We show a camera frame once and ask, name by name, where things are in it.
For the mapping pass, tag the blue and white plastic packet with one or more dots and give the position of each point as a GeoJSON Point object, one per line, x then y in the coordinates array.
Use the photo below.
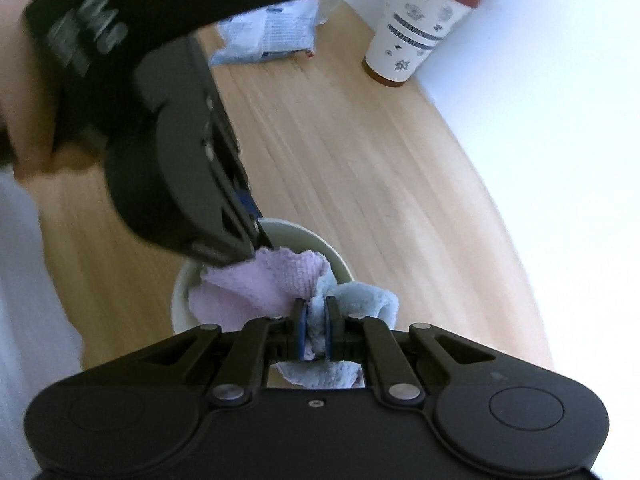
{"type": "Point", "coordinates": [270, 30]}

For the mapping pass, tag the white tumbler with red lid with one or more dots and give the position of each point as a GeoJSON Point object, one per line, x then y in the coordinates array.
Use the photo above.
{"type": "Point", "coordinates": [415, 30]}

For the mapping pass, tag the pink and grey cloth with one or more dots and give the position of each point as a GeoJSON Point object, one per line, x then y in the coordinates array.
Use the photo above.
{"type": "Point", "coordinates": [250, 285]}

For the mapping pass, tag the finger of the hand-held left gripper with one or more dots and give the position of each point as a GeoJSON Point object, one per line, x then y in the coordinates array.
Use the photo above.
{"type": "Point", "coordinates": [235, 195]}

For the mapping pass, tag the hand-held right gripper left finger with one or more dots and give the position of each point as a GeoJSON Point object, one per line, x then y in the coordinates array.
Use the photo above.
{"type": "Point", "coordinates": [300, 331]}

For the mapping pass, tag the cream bowl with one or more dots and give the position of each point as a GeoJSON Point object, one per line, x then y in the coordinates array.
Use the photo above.
{"type": "Point", "coordinates": [335, 260]}

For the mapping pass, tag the person's left hand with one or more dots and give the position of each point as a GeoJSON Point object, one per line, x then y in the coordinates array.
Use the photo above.
{"type": "Point", "coordinates": [25, 85]}

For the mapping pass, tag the light garment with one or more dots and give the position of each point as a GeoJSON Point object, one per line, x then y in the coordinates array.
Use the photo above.
{"type": "Point", "coordinates": [30, 310]}

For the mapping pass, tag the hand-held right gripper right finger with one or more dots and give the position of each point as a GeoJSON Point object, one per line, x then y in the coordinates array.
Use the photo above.
{"type": "Point", "coordinates": [330, 331]}

